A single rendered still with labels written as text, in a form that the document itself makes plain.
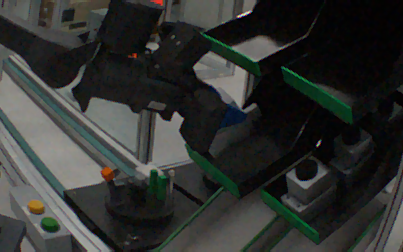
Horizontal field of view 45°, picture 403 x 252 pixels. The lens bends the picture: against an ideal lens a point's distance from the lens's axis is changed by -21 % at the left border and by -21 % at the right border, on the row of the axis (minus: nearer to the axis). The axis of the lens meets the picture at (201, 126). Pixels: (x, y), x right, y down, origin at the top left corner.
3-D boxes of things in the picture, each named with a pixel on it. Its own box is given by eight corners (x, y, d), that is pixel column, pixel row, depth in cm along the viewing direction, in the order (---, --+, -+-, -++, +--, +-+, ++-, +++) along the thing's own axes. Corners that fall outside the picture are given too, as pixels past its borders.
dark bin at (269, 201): (317, 246, 64) (314, 207, 59) (262, 202, 74) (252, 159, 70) (435, 136, 72) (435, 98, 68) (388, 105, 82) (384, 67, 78)
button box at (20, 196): (47, 260, 95) (44, 237, 93) (10, 209, 110) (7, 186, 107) (74, 255, 100) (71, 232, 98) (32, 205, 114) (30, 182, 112)
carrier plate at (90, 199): (124, 259, 95) (124, 250, 94) (63, 198, 111) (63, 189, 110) (224, 230, 110) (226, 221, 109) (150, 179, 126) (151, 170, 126)
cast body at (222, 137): (215, 160, 76) (191, 120, 71) (202, 143, 79) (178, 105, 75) (269, 122, 76) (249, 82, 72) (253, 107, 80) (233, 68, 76)
